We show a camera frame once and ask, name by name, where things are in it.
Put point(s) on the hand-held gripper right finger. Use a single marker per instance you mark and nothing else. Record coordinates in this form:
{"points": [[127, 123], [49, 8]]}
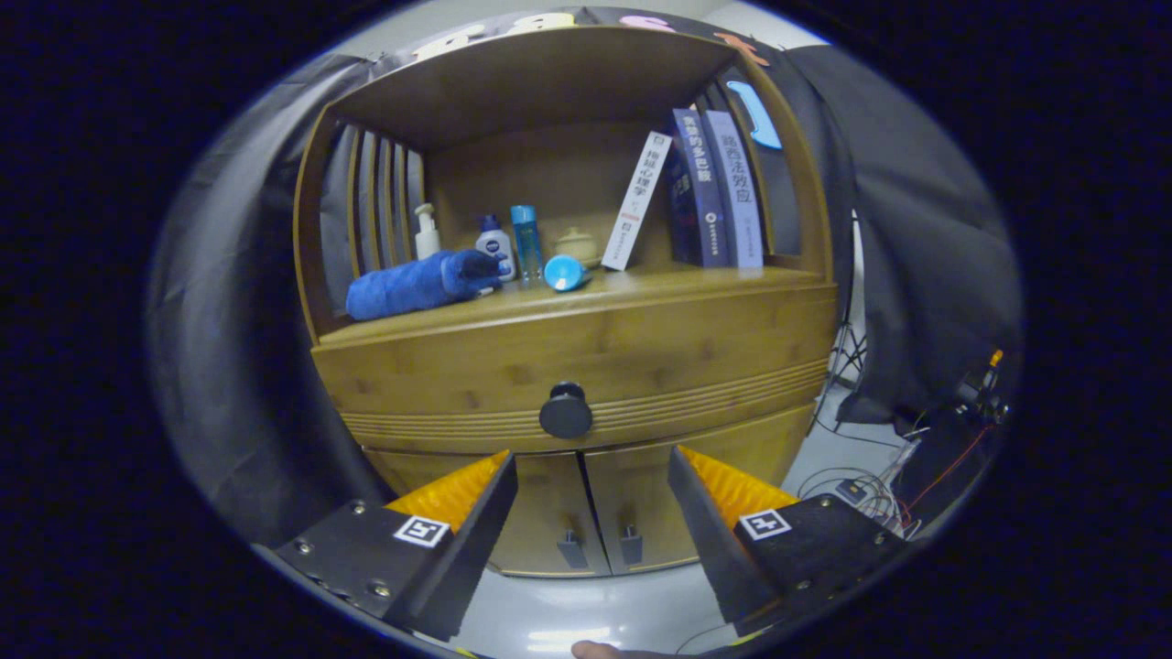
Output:
{"points": [[714, 549]]}

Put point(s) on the white bottle blue cap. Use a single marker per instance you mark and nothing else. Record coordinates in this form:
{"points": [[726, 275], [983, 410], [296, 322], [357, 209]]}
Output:
{"points": [[494, 245]]}

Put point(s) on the pale purple book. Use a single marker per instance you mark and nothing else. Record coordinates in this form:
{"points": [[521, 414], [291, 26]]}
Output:
{"points": [[737, 192]]}

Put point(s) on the small black adapter box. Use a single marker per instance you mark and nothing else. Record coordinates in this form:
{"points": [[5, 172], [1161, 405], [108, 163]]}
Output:
{"points": [[851, 492]]}

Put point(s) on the wooden cabinet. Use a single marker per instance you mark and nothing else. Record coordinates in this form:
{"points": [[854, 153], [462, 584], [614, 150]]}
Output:
{"points": [[549, 82]]}

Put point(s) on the wooden cabinet door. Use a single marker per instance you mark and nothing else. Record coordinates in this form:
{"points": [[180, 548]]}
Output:
{"points": [[549, 503], [632, 485]]}

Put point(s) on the beige lidded tea cup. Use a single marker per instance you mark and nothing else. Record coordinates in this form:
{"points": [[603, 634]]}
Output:
{"points": [[579, 247]]}

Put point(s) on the clear blue bottle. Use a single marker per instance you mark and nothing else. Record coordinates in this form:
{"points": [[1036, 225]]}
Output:
{"points": [[526, 243]]}

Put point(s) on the blue tube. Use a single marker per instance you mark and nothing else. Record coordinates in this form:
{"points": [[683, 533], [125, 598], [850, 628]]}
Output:
{"points": [[563, 273]]}

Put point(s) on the wooden countertop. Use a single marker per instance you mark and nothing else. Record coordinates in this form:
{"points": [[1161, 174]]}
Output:
{"points": [[659, 284]]}

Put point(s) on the wooden drawer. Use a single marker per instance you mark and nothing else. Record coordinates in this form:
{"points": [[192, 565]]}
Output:
{"points": [[641, 357]]}

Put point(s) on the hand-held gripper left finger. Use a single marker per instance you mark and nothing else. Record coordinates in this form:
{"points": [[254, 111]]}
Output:
{"points": [[472, 549]]}

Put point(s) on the blue folded towel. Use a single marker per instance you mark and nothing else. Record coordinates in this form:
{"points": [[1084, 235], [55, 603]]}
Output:
{"points": [[403, 288]]}

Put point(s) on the white pump bottle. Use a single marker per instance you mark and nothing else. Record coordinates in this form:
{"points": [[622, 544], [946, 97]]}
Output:
{"points": [[427, 243]]}

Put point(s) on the white book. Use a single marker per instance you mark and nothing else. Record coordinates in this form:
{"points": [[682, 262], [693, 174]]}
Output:
{"points": [[636, 201]]}

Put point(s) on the dark blue book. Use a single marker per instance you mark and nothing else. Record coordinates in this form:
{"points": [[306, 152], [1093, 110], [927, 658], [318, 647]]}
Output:
{"points": [[700, 183]]}

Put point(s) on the black round drawer knob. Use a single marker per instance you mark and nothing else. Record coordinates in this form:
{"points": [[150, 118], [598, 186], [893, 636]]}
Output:
{"points": [[566, 416]]}

